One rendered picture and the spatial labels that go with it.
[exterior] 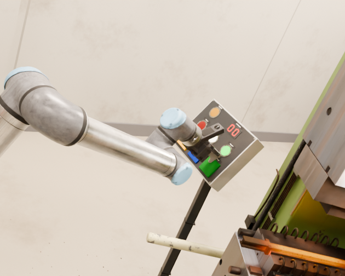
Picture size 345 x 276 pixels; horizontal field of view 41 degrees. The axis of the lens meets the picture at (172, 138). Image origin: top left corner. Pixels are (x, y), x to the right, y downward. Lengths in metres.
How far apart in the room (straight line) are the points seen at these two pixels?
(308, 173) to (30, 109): 0.89
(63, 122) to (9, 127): 0.18
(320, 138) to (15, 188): 2.13
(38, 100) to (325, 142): 0.88
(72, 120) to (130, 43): 2.51
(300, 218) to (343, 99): 0.58
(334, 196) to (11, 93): 1.01
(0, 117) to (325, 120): 1.00
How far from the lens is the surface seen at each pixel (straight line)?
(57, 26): 3.44
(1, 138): 1.35
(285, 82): 4.95
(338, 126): 1.51
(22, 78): 1.33
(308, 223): 1.94
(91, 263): 2.78
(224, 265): 1.87
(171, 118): 1.68
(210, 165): 1.97
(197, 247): 2.13
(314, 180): 1.54
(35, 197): 3.11
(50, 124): 1.23
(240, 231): 1.80
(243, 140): 1.95
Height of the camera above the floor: 1.90
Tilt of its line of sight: 26 degrees down
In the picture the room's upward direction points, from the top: 22 degrees clockwise
